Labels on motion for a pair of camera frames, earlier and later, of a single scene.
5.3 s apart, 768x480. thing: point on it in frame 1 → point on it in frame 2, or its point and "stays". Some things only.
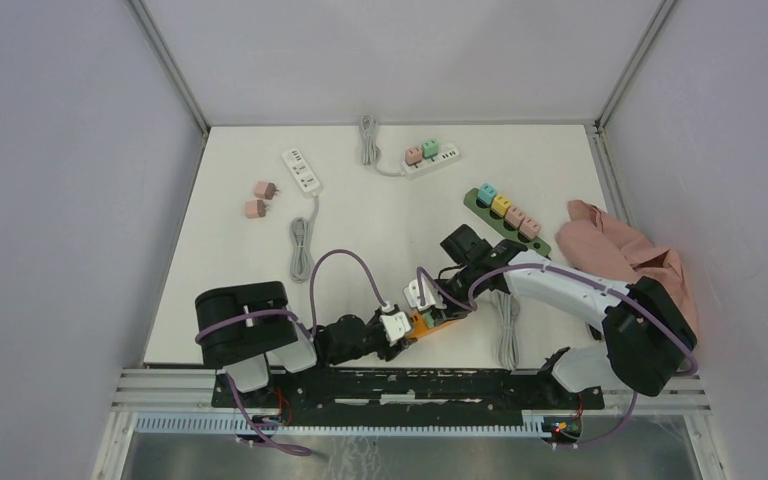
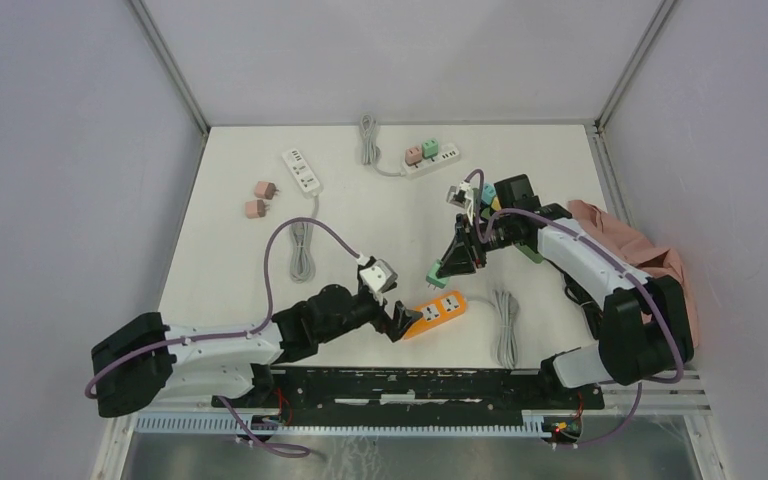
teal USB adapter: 486,193 stays
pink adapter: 255,209 stays
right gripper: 452,312 → 457,260
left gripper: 389,352 → 393,327
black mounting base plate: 406,397 stays
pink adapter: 265,190 stays
